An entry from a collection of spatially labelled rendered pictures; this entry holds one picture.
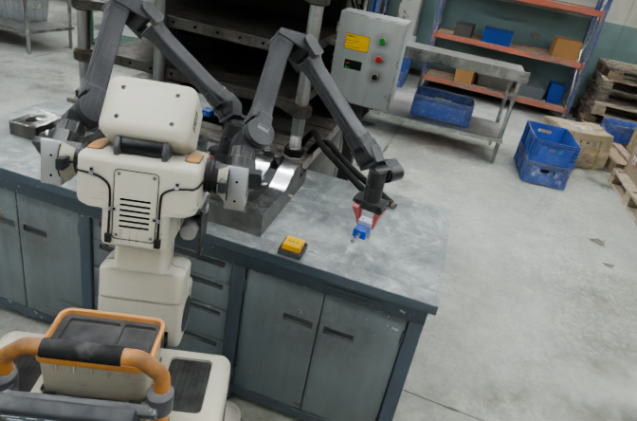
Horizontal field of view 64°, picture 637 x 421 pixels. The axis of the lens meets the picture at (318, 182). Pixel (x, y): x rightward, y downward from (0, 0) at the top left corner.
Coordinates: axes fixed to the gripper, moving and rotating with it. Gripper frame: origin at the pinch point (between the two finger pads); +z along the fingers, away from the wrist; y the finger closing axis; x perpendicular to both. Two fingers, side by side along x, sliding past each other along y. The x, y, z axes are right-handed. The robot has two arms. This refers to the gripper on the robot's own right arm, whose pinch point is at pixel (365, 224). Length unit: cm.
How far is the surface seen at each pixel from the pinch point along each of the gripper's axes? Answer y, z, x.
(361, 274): -4.2, 15.0, 5.6
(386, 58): 31, -36, -80
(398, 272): -13.8, 15.0, -3.8
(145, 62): 144, -9, -53
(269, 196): 38.1, 6.5, -3.8
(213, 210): 50, 10, 13
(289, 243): 20.6, 11.2, 10.8
